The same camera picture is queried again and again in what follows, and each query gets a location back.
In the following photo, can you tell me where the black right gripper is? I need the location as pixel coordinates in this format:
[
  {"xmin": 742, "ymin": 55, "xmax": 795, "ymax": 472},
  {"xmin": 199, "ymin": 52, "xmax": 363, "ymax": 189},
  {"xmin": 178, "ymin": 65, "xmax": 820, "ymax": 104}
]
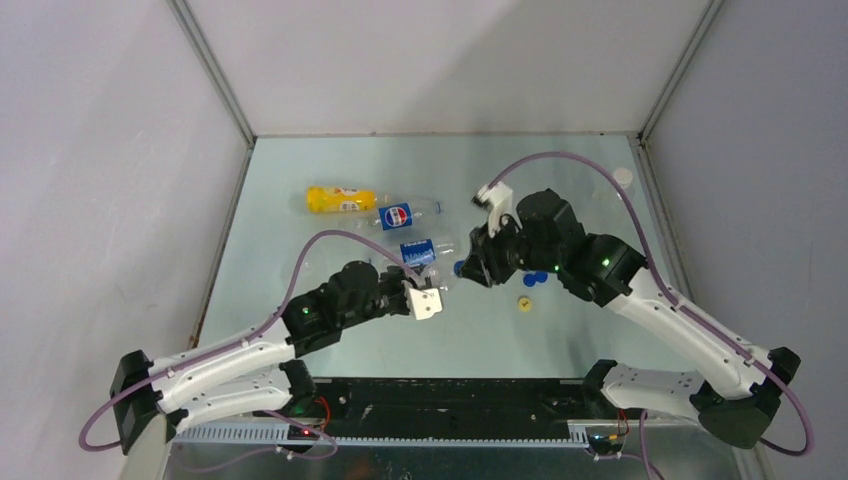
[{"xmin": 458, "ymin": 211, "xmax": 561, "ymax": 286}]

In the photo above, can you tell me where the clear bottle without label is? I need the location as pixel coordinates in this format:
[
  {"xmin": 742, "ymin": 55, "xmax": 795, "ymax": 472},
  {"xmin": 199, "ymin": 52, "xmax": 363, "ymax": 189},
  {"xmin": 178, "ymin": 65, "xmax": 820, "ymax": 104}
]
[{"xmin": 592, "ymin": 167, "xmax": 635, "ymax": 204}]

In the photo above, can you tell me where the white bottle cap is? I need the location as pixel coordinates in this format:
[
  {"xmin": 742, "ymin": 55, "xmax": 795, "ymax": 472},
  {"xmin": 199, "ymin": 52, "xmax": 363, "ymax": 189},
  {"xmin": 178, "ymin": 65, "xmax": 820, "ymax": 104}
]
[{"xmin": 612, "ymin": 167, "xmax": 634, "ymax": 189}]

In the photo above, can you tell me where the clear bottle blue label front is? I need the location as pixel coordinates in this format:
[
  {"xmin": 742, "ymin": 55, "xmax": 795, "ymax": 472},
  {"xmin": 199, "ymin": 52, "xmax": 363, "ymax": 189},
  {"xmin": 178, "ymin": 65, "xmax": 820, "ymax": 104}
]
[{"xmin": 420, "ymin": 260, "xmax": 459, "ymax": 292}]

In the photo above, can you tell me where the clear bottle blue label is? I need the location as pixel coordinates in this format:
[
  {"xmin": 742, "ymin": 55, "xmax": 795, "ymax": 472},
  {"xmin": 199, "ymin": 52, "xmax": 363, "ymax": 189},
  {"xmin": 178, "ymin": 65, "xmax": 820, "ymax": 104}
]
[
  {"xmin": 383, "ymin": 231, "xmax": 460, "ymax": 269},
  {"xmin": 420, "ymin": 260, "xmax": 459, "ymax": 292}
]

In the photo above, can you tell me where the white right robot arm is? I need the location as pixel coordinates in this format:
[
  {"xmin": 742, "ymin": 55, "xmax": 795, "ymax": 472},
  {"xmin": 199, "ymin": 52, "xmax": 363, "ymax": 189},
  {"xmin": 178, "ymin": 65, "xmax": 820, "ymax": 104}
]
[{"xmin": 457, "ymin": 184, "xmax": 800, "ymax": 449}]

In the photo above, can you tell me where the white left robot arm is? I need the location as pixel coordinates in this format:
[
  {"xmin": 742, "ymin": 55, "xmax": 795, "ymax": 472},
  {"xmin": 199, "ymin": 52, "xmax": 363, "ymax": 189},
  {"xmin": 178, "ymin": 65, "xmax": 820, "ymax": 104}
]
[{"xmin": 110, "ymin": 261, "xmax": 442, "ymax": 454}]

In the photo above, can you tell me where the clear bottle blue label middle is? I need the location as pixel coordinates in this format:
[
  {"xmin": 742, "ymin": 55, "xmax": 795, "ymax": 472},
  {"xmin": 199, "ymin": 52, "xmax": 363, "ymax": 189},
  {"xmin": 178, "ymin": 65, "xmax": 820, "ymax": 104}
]
[{"xmin": 383, "ymin": 231, "xmax": 460, "ymax": 269}]

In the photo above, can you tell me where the clear Pepsi label bottle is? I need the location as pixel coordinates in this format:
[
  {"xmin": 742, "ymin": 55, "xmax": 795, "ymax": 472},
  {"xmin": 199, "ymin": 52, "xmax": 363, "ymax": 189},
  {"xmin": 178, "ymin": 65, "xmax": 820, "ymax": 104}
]
[{"xmin": 353, "ymin": 199, "xmax": 445, "ymax": 233}]

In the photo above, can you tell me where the yellow label bottle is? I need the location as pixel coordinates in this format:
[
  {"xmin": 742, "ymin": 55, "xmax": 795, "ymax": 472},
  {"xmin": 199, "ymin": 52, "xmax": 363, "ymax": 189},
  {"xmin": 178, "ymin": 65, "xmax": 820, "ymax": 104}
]
[{"xmin": 305, "ymin": 186, "xmax": 377, "ymax": 213}]

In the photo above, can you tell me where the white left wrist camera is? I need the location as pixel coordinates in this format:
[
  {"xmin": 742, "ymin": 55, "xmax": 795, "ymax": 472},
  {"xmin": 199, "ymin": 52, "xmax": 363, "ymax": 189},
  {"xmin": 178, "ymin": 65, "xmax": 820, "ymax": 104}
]
[{"xmin": 405, "ymin": 287, "xmax": 443, "ymax": 321}]

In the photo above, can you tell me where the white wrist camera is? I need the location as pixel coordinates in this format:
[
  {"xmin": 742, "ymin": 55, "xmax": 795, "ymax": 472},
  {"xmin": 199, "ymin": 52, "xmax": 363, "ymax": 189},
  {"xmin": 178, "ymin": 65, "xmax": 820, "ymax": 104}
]
[
  {"xmin": 472, "ymin": 181, "xmax": 513, "ymax": 238},
  {"xmin": 405, "ymin": 287, "xmax": 443, "ymax": 321}
]

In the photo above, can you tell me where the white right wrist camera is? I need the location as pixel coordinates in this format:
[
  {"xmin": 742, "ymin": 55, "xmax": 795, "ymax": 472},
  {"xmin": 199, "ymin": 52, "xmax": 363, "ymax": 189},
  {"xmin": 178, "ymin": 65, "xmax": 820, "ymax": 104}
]
[{"xmin": 472, "ymin": 181, "xmax": 513, "ymax": 238}]

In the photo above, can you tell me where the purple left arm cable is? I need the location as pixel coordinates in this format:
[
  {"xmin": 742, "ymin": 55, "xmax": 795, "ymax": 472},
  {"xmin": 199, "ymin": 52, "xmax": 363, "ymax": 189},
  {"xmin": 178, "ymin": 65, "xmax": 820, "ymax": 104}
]
[{"xmin": 78, "ymin": 229, "xmax": 425, "ymax": 454}]

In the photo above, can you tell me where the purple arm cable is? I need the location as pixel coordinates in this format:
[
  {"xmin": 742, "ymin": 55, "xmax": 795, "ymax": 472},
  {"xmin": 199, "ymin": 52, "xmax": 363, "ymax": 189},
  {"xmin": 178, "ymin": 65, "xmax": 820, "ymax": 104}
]
[
  {"xmin": 486, "ymin": 151, "xmax": 816, "ymax": 458},
  {"xmin": 78, "ymin": 229, "xmax": 425, "ymax": 454}
]

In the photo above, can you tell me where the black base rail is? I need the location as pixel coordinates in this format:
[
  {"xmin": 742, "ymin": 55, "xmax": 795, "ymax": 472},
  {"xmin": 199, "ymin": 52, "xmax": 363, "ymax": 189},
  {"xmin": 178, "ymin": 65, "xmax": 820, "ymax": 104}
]
[{"xmin": 280, "ymin": 377, "xmax": 618, "ymax": 439}]

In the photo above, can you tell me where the white cable duct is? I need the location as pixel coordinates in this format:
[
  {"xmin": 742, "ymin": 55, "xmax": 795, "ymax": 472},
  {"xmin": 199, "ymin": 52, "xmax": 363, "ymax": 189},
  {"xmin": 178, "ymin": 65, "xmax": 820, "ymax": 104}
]
[{"xmin": 174, "ymin": 422, "xmax": 589, "ymax": 448}]

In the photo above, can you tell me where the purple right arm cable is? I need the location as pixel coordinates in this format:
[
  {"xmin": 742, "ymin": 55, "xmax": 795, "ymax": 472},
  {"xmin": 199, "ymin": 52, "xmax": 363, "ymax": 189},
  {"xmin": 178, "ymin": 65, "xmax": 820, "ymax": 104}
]
[{"xmin": 486, "ymin": 151, "xmax": 816, "ymax": 458}]

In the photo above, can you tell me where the aluminium corner post right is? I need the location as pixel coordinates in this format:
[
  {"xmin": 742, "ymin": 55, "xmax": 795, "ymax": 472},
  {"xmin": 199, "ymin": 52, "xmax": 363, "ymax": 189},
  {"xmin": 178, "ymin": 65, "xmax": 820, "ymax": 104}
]
[{"xmin": 639, "ymin": 0, "xmax": 726, "ymax": 144}]

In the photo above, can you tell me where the aluminium corner post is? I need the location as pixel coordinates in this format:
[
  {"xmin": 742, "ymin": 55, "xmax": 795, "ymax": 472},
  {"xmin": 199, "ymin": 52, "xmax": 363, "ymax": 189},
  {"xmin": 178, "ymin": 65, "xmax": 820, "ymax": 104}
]
[
  {"xmin": 167, "ymin": 0, "xmax": 257, "ymax": 149},
  {"xmin": 639, "ymin": 0, "xmax": 726, "ymax": 144}
]

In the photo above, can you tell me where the aluminium corner post left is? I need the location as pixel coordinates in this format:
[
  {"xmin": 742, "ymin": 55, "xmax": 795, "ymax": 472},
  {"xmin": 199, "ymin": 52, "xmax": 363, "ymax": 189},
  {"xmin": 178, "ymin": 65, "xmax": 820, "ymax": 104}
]
[{"xmin": 167, "ymin": 0, "xmax": 257, "ymax": 149}]

